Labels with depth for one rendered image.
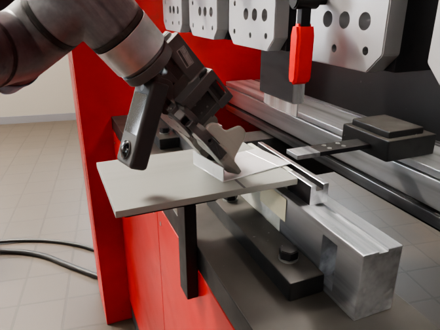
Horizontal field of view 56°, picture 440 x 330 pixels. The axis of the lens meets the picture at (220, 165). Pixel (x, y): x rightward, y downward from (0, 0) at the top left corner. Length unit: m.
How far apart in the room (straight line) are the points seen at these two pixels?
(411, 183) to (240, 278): 0.36
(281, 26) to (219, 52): 0.95
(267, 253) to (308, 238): 0.06
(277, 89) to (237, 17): 0.13
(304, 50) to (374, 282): 0.29
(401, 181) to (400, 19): 0.43
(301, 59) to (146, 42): 0.17
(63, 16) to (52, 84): 4.40
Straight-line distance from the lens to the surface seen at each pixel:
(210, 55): 1.52
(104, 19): 0.48
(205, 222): 0.74
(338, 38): 0.47
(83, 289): 2.09
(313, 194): 0.60
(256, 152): 0.70
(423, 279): 2.26
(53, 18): 0.48
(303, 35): 0.47
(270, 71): 0.66
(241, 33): 0.67
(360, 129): 0.79
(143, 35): 0.49
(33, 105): 4.95
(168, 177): 0.60
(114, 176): 0.62
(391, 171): 0.82
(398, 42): 0.43
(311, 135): 1.00
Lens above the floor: 1.24
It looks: 22 degrees down
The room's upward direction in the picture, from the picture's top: straight up
